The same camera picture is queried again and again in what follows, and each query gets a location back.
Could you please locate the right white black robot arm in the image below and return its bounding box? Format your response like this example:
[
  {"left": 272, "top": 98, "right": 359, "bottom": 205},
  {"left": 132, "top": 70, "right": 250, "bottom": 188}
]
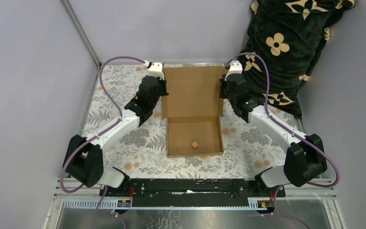
[{"left": 219, "top": 73, "right": 327, "bottom": 197}]

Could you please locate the aluminium frame rail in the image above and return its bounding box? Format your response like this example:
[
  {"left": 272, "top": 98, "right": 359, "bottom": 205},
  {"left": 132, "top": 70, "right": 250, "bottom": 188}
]
[{"left": 54, "top": 178, "right": 336, "bottom": 210}]

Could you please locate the brown cardboard box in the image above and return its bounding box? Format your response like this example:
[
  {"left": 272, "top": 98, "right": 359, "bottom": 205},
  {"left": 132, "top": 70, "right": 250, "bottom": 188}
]
[{"left": 161, "top": 66, "right": 227, "bottom": 158}]

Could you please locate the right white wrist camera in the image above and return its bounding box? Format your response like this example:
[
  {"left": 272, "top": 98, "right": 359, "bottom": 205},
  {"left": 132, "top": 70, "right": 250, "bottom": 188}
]
[{"left": 224, "top": 60, "right": 243, "bottom": 81}]

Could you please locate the aluminium corner post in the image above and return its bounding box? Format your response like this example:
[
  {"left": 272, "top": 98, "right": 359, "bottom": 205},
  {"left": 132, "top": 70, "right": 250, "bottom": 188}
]
[{"left": 60, "top": 0, "right": 102, "bottom": 68}]

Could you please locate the black floral blanket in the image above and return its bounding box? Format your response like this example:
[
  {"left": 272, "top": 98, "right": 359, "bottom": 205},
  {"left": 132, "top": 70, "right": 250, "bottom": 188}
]
[{"left": 238, "top": 0, "right": 355, "bottom": 119}]

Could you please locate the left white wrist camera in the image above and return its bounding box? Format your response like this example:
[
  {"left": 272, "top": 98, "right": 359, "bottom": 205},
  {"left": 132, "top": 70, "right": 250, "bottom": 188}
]
[{"left": 147, "top": 61, "right": 165, "bottom": 80}]

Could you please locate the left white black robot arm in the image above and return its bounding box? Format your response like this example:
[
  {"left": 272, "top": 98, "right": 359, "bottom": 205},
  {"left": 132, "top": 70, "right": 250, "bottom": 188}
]
[{"left": 60, "top": 75, "right": 168, "bottom": 196}]

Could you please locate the small brown cardboard scrap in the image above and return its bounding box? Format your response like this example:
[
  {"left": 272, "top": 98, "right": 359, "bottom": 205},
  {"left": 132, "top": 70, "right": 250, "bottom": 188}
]
[{"left": 191, "top": 141, "right": 199, "bottom": 149}]

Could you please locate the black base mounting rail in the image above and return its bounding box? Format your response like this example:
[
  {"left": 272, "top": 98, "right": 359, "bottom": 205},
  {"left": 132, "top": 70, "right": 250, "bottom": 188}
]
[{"left": 99, "top": 178, "right": 286, "bottom": 208}]

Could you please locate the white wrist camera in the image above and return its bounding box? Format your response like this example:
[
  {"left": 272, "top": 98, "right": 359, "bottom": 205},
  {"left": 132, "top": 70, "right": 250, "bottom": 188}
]
[
  {"left": 147, "top": 61, "right": 165, "bottom": 80},
  {"left": 224, "top": 60, "right": 243, "bottom": 81}
]

